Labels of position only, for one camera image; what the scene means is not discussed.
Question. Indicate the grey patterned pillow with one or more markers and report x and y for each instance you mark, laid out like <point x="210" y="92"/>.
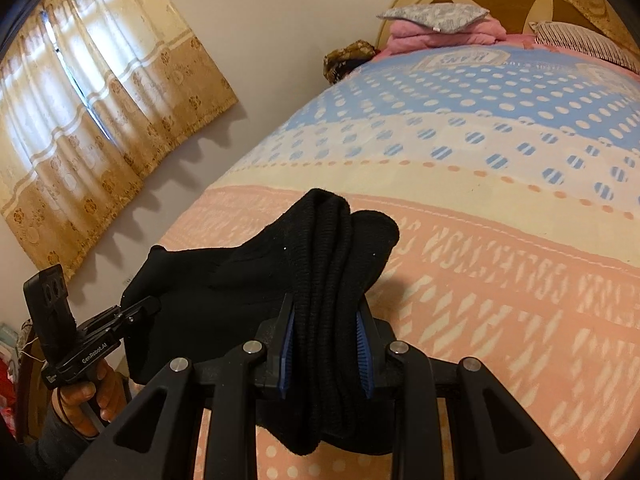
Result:
<point x="430" y="14"/>

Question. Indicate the person's left hand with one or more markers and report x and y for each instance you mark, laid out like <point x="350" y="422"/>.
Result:
<point x="75" y="400"/>

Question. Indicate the black pants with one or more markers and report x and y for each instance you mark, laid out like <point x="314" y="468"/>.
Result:
<point x="250" y="270"/>

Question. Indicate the pink and blue dotted blanket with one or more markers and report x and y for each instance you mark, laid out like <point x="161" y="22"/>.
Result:
<point x="500" y="240"/>

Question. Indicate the beige window curtain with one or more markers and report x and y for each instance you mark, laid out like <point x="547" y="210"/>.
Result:
<point x="100" y="110"/>

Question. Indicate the striped pillow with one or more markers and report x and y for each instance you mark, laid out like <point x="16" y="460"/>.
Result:
<point x="585" y="40"/>

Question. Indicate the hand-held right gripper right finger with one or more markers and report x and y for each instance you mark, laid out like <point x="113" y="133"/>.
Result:
<point x="364" y="360"/>

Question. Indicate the person's left forearm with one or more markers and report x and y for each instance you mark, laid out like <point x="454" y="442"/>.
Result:
<point x="50" y="452"/>

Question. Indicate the pink folded blanket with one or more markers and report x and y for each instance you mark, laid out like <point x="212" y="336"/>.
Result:
<point x="450" y="36"/>

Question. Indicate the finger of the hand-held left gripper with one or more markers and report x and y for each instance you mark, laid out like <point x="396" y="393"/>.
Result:
<point x="140" y="310"/>

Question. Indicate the wooden chair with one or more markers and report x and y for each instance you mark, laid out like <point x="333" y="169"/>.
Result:
<point x="30" y="400"/>

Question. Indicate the red cloth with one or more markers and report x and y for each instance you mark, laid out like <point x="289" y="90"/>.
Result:
<point x="7" y="385"/>

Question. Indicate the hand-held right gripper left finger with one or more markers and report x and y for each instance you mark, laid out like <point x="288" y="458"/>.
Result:
<point x="286" y="355"/>

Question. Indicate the brown furry cloth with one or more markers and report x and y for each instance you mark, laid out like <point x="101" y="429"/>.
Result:
<point x="347" y="57"/>

